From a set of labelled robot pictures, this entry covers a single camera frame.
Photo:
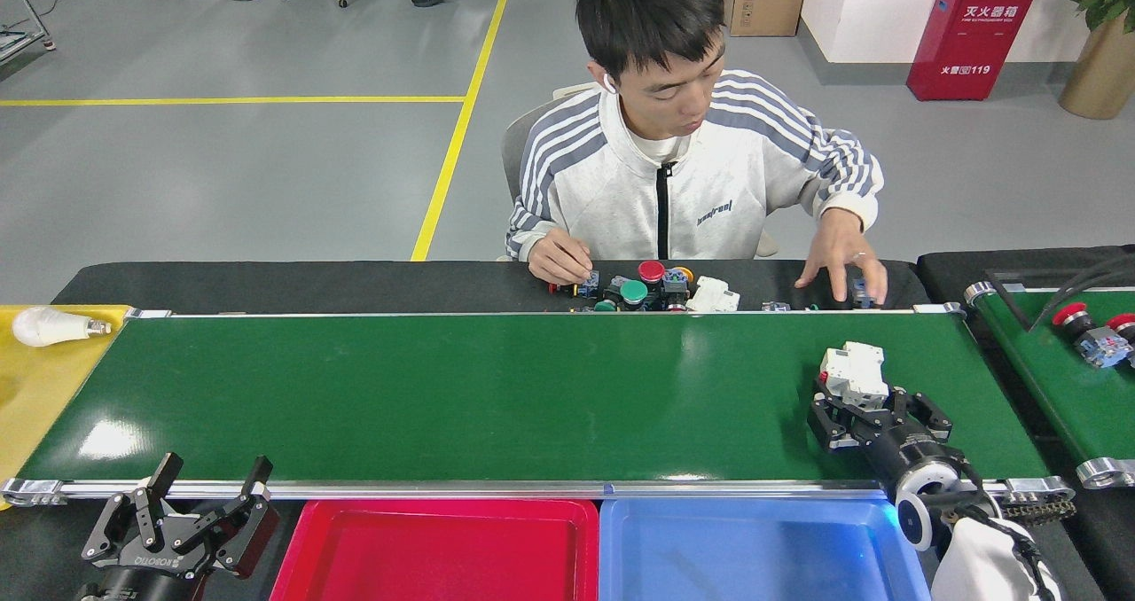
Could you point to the gold plant pot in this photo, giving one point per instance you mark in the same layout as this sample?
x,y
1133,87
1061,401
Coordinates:
x,y
1099,78

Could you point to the grey chair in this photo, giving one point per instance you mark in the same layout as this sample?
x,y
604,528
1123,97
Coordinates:
x,y
519,140

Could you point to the red plastic tray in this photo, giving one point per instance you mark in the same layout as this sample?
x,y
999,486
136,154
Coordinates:
x,y
434,557

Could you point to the person's right hand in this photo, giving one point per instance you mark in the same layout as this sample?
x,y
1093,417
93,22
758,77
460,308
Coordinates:
x,y
559,260

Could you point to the green push button switch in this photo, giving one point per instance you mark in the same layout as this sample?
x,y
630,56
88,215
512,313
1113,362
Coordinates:
x,y
633,292

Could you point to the red fire extinguisher box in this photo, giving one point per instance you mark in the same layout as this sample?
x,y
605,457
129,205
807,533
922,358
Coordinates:
x,y
971,38

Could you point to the metal rack frame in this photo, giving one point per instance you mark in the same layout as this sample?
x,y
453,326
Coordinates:
x,y
34,20

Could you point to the person's left hand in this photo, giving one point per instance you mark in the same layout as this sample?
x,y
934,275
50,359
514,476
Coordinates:
x,y
842,246

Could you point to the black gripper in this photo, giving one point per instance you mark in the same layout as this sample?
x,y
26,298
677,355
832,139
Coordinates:
x,y
155,583
904,459

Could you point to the green conveyor belt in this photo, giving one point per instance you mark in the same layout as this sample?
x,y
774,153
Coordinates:
x,y
1055,388
488,397

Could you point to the blue plastic tray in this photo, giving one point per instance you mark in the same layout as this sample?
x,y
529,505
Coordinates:
x,y
754,557

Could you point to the yellow push button switch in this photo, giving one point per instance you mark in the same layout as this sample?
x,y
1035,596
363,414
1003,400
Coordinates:
x,y
683,274

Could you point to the black guide bar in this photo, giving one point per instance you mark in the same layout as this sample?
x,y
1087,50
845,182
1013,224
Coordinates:
x,y
1009,300

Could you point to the blue contact block switch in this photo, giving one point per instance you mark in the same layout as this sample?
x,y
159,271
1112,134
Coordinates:
x,y
860,298

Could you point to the white light bulb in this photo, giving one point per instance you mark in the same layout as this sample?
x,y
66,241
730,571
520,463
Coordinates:
x,y
49,326

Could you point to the cardboard box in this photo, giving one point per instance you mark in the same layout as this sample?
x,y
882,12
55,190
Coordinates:
x,y
767,3

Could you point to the yellow plastic bin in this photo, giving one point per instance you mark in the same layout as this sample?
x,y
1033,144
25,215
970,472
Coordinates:
x,y
35,397

